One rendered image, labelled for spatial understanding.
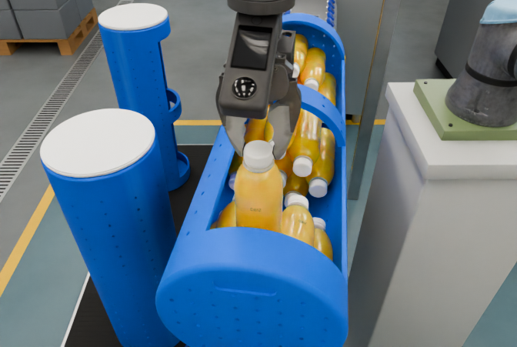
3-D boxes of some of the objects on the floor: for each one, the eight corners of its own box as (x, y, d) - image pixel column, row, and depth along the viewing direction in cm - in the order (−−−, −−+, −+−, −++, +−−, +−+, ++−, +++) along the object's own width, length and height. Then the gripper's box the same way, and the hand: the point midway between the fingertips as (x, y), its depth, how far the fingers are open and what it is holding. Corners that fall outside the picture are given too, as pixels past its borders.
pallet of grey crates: (98, 21, 435) (65, -113, 360) (71, 55, 373) (25, -98, 298) (-16, 21, 434) (-74, -113, 359) (-62, 55, 372) (-142, -98, 297)
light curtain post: (357, 192, 236) (439, -197, 129) (357, 200, 232) (443, -197, 124) (346, 191, 237) (419, -197, 130) (346, 198, 232) (421, -197, 125)
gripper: (318, -22, 46) (305, 132, 59) (218, -27, 47) (227, 125, 61) (315, 5, 39) (301, 172, 53) (198, -1, 41) (213, 163, 54)
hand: (258, 153), depth 54 cm, fingers closed on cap, 4 cm apart
